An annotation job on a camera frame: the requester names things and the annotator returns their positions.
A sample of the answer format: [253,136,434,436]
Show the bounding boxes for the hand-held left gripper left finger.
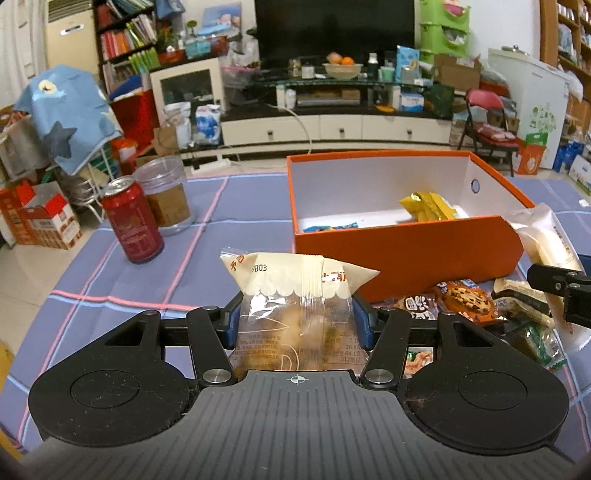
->
[89,294,244,387]

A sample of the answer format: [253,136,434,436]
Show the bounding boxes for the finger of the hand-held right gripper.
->
[526,263,591,324]

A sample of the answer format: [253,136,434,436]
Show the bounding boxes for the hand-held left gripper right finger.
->
[353,298,512,391]

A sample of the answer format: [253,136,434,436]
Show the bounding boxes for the clear white bread packet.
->
[507,204,591,354]

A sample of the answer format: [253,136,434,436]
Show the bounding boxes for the clear bread packet cream top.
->
[219,248,382,372]

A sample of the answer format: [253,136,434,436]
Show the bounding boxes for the orange cardboard box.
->
[286,150,536,303]

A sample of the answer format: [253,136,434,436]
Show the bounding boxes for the blue chocolate chip cookie packet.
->
[436,280,497,326]

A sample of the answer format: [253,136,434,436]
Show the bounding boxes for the white and dark snack packet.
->
[492,276,555,329]

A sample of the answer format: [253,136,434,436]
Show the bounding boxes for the clear packet black white label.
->
[396,295,439,321]

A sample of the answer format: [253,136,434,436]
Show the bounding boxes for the pink printed snack packet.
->
[405,350,435,378]

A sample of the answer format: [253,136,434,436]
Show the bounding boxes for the green snack packet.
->
[507,323,568,371]

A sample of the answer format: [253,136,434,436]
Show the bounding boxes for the blue checked tablecloth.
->
[0,173,591,462]

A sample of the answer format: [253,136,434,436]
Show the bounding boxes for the blue candy wrapper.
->
[302,222,360,232]

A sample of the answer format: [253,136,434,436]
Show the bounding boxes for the orange paper bag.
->
[515,134,548,176]

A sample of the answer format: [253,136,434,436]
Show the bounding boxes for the yellow snack packet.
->
[398,191,458,223]

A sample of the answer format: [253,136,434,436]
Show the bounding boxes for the red drink can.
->
[100,175,165,265]

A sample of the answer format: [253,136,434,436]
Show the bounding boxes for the white chest freezer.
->
[487,46,571,169]

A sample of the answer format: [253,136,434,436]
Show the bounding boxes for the red folding chair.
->
[457,88,522,176]

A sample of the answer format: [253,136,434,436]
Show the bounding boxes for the blue and white bag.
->
[195,104,223,146]

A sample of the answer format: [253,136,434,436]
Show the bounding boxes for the white plastic bag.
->
[163,102,192,148]

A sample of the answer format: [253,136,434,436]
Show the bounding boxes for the dark green bag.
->
[425,84,455,118]

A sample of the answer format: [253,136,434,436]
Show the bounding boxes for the orange and white carton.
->
[0,180,84,250]

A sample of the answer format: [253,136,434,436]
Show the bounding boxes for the red gift box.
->
[111,90,160,153]

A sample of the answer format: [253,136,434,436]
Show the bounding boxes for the wooden shelf unit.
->
[540,0,591,134]

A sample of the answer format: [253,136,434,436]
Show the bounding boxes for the open cardboard box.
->
[434,54,483,90]

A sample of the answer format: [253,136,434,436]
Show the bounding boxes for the white glass door cabinet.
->
[148,56,227,125]

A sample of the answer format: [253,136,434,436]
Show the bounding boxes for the white fruit bowl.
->
[322,62,364,80]

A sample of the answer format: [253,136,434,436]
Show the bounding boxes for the blue star print cloth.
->
[14,65,124,175]

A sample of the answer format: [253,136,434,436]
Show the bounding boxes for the light blue tall packet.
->
[395,45,421,84]

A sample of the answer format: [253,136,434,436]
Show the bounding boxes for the green stacked storage bins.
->
[418,0,472,65]

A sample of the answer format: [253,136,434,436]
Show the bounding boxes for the dark bookshelf with books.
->
[92,0,160,93]

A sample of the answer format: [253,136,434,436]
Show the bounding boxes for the black television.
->
[254,0,416,70]

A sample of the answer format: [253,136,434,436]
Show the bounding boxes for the beige standing air conditioner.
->
[44,0,100,81]

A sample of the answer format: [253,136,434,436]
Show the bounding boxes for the white wire rack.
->
[65,143,121,222]

